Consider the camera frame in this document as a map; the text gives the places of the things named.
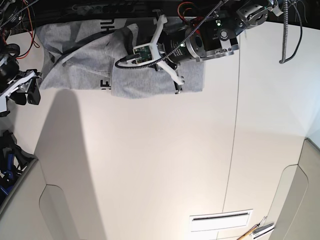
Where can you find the black power strip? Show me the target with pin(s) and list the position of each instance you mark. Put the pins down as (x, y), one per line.
(111, 8)

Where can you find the grey flat tool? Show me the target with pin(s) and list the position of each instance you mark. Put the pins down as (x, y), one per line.
(263, 230)

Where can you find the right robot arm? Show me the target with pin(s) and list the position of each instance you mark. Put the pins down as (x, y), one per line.
(12, 14)

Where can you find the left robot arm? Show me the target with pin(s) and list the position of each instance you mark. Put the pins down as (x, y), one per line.
(200, 39)

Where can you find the grey T-shirt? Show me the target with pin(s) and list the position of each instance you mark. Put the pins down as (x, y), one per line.
(80, 55)

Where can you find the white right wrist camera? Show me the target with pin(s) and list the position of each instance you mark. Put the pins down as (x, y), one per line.
(3, 103)

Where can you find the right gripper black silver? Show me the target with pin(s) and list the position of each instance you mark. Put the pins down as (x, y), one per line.
(19, 86)

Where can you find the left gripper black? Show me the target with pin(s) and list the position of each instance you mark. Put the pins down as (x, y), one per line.
(180, 46)

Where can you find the blue and black clamp tools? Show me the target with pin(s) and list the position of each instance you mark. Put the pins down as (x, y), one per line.
(13, 162)

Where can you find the wooden handled tool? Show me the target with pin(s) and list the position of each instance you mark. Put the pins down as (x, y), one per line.
(248, 232)

